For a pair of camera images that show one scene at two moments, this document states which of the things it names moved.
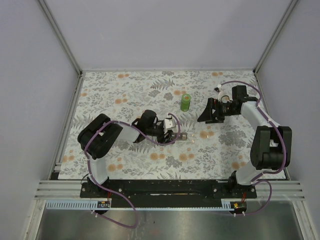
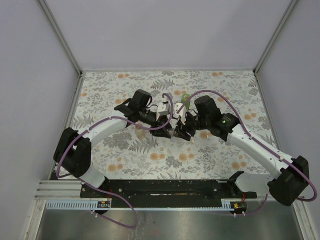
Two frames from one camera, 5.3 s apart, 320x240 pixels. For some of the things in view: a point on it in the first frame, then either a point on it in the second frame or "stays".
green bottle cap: (186, 97) stays
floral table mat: (216, 149) stays
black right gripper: (208, 116) -> (182, 134)
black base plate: (203, 193) stays
